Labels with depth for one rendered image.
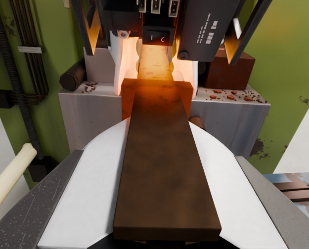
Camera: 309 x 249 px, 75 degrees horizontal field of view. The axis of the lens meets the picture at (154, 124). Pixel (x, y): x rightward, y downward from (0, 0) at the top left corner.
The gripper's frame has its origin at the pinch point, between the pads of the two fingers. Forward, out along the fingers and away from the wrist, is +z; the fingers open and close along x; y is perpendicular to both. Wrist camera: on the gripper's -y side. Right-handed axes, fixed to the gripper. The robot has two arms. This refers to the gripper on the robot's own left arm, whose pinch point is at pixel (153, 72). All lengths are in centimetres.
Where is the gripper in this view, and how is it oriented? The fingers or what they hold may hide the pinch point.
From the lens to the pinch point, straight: 21.0
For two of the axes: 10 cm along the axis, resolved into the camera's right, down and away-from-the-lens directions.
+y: -0.2, 8.8, -4.7
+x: 10.0, 0.5, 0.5
